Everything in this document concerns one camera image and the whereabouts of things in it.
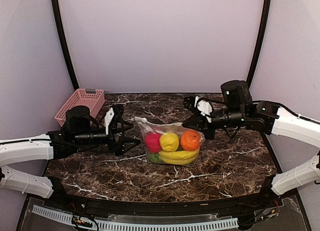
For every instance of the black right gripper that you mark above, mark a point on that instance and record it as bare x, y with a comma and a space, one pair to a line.
199, 122

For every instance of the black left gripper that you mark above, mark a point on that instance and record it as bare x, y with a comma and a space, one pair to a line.
117, 146

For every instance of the clear polka dot zip bag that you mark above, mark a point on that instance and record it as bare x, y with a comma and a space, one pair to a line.
146, 127

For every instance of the yellow fake lemon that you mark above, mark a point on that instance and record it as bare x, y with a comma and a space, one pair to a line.
169, 142

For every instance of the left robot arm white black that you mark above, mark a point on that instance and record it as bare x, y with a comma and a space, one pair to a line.
80, 132

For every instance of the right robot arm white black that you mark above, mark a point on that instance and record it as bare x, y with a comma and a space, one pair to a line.
270, 118

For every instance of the orange fake orange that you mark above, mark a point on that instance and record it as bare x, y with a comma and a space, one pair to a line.
190, 140

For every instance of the red fake apple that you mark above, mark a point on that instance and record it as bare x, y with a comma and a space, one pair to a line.
152, 142

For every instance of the green fake vegetable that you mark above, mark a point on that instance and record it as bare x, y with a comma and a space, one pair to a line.
153, 158

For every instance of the yellow fake banana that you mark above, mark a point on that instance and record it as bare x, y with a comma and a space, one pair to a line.
183, 157

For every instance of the pink perforated plastic basket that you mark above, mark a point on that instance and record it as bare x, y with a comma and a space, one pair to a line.
82, 101

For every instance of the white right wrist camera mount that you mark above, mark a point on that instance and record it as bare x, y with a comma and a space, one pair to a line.
204, 107

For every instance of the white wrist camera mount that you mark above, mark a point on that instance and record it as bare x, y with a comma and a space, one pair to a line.
108, 119
204, 107

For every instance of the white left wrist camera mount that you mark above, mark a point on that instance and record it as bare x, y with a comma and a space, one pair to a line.
108, 119

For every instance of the white slotted cable duct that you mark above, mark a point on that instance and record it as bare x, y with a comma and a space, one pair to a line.
207, 222

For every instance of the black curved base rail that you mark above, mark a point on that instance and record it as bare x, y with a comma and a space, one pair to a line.
236, 206

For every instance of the right black frame post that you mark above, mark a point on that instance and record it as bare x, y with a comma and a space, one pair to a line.
259, 42

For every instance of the black frame post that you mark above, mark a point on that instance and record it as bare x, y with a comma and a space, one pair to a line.
63, 43
259, 42

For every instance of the left black frame post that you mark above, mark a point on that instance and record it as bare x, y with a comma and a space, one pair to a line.
63, 43

